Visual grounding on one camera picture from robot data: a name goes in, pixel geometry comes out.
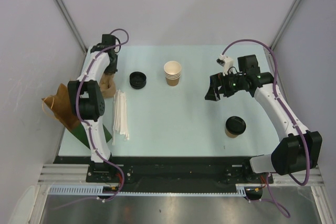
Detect white wrapped straws bundle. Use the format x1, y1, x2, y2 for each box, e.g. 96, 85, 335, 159
112, 90, 130, 145

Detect green paper bag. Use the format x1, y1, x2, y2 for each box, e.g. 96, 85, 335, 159
70, 123, 112, 148

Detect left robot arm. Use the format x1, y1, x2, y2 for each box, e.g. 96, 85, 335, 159
68, 34, 118, 182

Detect brown paper cup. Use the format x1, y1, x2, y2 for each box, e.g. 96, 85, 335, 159
225, 128, 242, 138

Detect stack of black lids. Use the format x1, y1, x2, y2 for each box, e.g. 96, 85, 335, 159
129, 71, 146, 89

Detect brown pulp cup carriers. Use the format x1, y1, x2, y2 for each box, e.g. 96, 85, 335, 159
99, 73, 116, 99

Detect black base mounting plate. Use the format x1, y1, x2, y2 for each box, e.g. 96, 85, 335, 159
54, 156, 273, 194

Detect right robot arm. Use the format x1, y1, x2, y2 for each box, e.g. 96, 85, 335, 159
205, 55, 322, 183

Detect black cup lid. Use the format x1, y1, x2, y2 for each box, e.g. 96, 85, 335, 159
225, 116, 246, 134

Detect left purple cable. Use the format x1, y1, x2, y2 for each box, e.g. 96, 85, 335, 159
52, 28, 130, 206

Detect aluminium frame rail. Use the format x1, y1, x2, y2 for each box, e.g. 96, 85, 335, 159
36, 47, 336, 224

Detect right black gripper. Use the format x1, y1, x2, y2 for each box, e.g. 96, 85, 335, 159
205, 69, 246, 101

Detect white slotted cable duct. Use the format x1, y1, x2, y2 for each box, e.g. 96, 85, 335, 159
49, 185, 246, 197

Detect stack of brown paper cups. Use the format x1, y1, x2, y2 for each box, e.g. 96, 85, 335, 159
164, 61, 182, 87

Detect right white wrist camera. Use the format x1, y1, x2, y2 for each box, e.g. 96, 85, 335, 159
216, 55, 234, 76

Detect brown paper bag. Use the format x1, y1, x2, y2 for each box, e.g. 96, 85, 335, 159
42, 83, 80, 131

